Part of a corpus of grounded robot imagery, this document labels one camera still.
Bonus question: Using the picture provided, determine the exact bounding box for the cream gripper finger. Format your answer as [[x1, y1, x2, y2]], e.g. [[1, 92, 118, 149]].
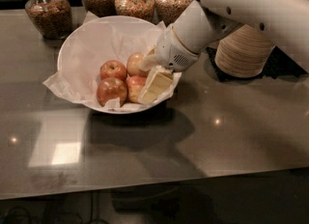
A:
[[138, 48, 159, 71]]

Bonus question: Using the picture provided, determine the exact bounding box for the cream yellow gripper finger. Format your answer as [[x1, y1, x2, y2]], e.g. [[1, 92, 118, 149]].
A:
[[138, 66, 174, 104]]

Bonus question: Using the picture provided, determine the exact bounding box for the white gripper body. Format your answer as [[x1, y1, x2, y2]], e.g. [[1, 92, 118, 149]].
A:
[[154, 25, 200, 72]]

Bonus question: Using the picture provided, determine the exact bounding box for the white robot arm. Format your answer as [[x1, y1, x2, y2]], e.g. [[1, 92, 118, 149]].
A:
[[138, 0, 309, 104]]

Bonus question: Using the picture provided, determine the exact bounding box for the yellow-red apple back right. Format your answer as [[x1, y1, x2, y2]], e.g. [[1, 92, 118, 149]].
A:
[[126, 52, 149, 77]]

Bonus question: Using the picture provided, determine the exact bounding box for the red-yellow apple front right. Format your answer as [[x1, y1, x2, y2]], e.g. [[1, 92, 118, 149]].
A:
[[126, 75, 146, 103]]

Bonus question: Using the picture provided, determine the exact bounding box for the red apple back left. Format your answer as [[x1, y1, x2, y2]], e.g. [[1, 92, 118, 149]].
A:
[[99, 60, 127, 80]]

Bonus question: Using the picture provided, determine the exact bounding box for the red apple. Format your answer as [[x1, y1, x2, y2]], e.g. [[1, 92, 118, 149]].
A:
[[99, 60, 127, 80], [97, 77, 127, 106]]

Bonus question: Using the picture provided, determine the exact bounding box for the red apple front left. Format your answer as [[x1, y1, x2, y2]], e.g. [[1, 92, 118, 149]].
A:
[[97, 77, 127, 106]]

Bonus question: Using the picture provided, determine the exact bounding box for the white bowl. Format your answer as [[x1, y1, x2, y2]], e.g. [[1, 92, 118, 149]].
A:
[[57, 15, 183, 115]]

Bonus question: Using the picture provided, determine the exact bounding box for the glass jar of round cereal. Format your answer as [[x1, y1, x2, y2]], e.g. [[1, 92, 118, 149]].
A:
[[154, 0, 194, 27]]

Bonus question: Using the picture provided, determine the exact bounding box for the glass jar of colourful cereal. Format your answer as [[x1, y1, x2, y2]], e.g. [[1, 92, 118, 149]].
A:
[[115, 0, 155, 22]]

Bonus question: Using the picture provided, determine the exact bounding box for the front stack of paper bowls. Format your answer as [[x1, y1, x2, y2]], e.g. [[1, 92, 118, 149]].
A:
[[215, 25, 275, 72]]

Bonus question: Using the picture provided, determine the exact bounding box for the black mat under bowls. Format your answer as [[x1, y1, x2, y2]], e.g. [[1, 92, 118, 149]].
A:
[[206, 47, 308, 82]]

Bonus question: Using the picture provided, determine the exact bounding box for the glass jar of brown cereal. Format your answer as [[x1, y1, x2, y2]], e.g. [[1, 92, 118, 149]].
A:
[[25, 0, 72, 40]]

